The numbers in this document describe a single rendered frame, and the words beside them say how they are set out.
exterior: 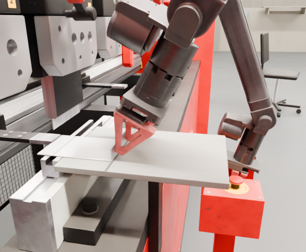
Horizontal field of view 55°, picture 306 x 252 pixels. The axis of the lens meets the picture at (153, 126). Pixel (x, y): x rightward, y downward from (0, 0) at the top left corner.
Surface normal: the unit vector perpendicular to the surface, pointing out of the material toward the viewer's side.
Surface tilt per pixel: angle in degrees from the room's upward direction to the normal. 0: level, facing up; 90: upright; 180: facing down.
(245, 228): 90
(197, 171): 0
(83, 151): 0
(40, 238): 90
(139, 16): 111
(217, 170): 0
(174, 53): 92
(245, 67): 102
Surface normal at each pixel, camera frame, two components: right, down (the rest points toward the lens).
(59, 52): 0.98, 0.07
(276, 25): -0.11, 0.34
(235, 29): -0.30, 0.52
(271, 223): 0.00, -0.94
